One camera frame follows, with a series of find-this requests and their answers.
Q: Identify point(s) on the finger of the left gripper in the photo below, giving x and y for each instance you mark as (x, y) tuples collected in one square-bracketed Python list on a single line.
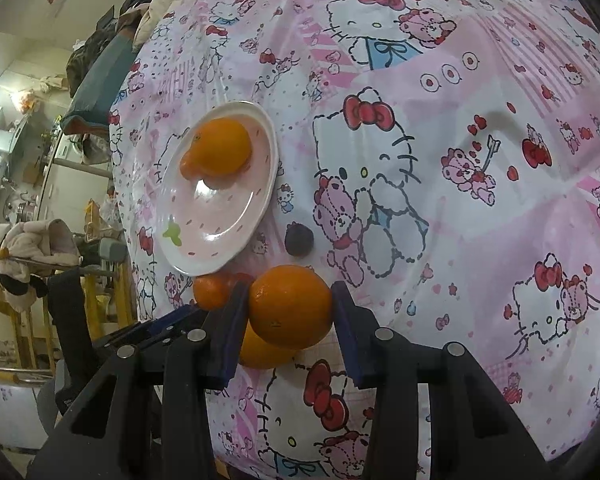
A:
[(170, 319)]

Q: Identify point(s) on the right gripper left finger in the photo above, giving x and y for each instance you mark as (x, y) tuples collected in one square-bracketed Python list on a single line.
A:
[(143, 414)]

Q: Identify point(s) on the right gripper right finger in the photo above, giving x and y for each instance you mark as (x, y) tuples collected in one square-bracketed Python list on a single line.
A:
[(475, 434)]

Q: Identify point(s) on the small mandarin orange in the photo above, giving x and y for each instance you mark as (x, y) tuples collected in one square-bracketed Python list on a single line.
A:
[(189, 166)]

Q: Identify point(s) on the dark plum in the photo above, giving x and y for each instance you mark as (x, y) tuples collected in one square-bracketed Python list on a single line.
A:
[(299, 240)]

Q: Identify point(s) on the red tomato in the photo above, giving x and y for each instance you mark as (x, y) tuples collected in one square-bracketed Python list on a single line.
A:
[(239, 277)]

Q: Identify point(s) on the plush toy on rack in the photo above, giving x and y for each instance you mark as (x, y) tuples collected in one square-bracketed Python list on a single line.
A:
[(34, 249)]

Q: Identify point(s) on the large orange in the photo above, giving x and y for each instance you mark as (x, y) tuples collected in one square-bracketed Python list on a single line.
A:
[(220, 147)]

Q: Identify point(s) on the blue pillow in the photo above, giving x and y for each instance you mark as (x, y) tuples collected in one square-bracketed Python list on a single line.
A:
[(89, 110)]

